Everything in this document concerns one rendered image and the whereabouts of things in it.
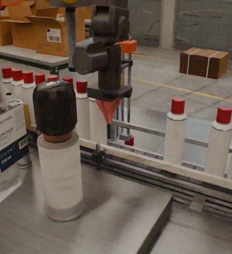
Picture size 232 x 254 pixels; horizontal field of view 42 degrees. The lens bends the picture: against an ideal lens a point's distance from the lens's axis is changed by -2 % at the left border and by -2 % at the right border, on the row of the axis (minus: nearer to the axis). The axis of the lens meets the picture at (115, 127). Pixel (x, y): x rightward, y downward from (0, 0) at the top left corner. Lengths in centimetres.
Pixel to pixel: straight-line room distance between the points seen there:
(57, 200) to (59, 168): 8
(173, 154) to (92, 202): 24
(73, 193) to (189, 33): 611
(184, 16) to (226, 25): 90
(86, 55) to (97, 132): 31
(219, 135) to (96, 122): 35
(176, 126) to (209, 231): 26
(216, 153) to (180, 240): 22
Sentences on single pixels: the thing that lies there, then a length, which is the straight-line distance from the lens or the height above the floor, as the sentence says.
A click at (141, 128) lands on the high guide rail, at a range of 88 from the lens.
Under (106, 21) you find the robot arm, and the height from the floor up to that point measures 127.
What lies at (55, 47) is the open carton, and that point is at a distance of 259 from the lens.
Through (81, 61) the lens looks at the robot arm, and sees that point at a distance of 68.
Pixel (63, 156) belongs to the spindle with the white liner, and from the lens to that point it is 59.
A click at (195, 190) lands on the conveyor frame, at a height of 87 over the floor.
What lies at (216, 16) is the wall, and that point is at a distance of 638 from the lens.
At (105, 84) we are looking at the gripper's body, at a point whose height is 112.
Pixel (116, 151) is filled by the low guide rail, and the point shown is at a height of 91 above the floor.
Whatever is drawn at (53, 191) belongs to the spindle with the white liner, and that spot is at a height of 96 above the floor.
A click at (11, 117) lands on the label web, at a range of 79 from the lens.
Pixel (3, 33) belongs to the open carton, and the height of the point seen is 90.
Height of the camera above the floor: 135
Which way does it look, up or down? 26 degrees down
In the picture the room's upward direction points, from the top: straight up
